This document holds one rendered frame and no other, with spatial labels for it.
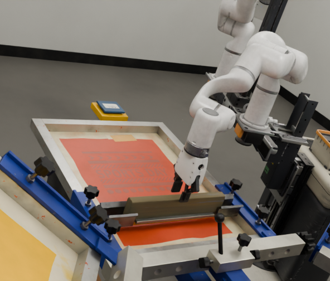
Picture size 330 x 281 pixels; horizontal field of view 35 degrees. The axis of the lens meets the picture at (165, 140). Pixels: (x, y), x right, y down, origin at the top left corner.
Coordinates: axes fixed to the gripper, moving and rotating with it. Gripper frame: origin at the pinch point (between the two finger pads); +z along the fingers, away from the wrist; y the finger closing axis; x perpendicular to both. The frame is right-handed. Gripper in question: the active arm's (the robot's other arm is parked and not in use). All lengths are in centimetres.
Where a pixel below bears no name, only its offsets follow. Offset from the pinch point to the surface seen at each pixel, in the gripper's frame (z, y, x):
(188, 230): 12.1, -4.7, -4.5
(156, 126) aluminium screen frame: 9, 58, -25
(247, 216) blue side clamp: 7.5, -5.6, -26.8
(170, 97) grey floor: 107, 298, -201
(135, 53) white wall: 91, 369, -188
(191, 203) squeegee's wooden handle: 3.8, -1.5, -4.6
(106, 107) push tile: 11, 76, -9
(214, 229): 12.1, -5.8, -14.7
